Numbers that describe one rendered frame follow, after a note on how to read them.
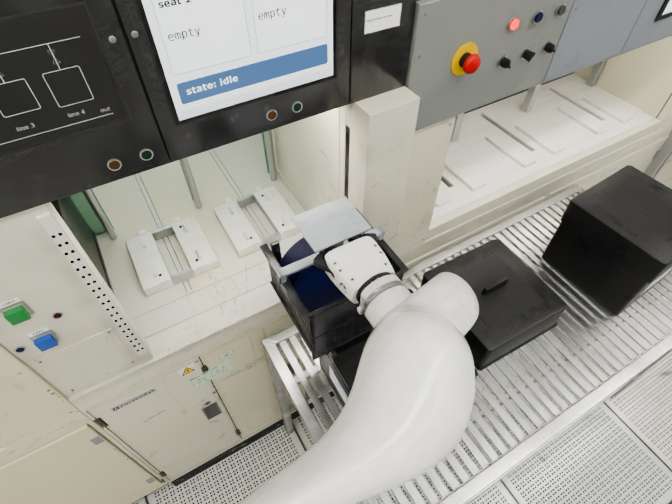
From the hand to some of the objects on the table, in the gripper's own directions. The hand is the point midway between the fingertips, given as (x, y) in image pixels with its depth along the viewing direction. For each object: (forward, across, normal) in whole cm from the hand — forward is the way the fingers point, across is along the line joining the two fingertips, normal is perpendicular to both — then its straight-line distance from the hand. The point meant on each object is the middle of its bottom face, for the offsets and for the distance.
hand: (332, 231), depth 84 cm
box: (-16, -90, +49) cm, 104 cm away
